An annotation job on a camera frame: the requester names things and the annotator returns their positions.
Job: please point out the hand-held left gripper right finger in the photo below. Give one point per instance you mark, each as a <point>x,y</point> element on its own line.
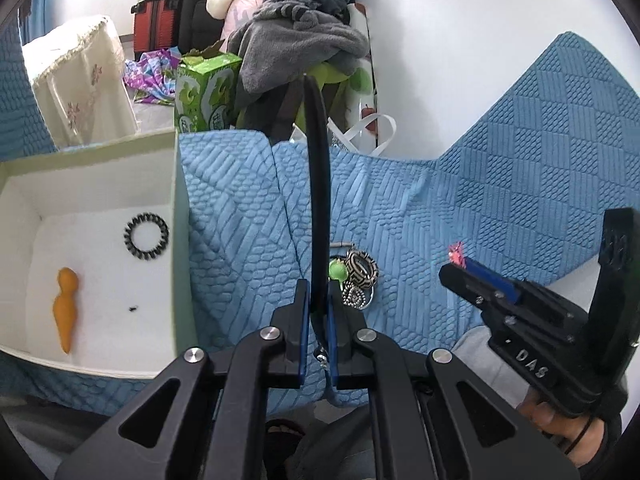
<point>334,342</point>

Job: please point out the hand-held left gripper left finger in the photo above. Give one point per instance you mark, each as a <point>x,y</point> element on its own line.
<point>301,332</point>

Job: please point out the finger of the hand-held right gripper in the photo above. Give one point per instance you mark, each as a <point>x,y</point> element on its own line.
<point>470,290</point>
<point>492,279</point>

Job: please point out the small red ornament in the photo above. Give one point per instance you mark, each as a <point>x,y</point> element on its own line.
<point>456,253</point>

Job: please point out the black headband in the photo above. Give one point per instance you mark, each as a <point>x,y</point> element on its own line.
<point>316,185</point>

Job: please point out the white cardboard box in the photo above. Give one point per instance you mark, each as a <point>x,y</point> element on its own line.
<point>75,240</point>

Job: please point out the person's right hand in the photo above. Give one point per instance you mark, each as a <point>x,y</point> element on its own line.
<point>550,417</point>

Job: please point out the green bead charm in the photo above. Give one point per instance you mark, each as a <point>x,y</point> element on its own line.
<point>337,271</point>

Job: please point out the person's foot in sandal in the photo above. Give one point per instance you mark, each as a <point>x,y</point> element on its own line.
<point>281,440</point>

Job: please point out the blue quilted sofa cover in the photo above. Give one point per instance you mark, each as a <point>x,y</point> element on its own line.
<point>240,240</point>

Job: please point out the white printed shopping bag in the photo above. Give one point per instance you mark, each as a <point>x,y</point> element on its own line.
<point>365,77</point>

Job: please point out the orange hair clip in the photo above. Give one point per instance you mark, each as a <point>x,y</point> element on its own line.
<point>65,310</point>

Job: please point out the green plastic stool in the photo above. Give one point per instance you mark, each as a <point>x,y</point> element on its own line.
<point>330,76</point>

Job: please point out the green carton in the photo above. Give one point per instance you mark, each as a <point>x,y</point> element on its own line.
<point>207,92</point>

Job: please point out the grey fleece garment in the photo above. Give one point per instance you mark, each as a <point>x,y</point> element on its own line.
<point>295,40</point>

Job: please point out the purple patterned cloth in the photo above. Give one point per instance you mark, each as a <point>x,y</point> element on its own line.
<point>150,77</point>

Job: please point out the pink garment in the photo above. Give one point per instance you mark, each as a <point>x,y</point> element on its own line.
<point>237,17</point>

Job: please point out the cream cloth-covered cabinet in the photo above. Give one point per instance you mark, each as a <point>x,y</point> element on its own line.
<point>75,85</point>

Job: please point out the black tall suitcase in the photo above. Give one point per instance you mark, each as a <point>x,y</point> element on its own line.
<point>197,10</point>

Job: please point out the red suitcase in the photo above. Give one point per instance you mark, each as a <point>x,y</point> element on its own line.
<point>157,25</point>

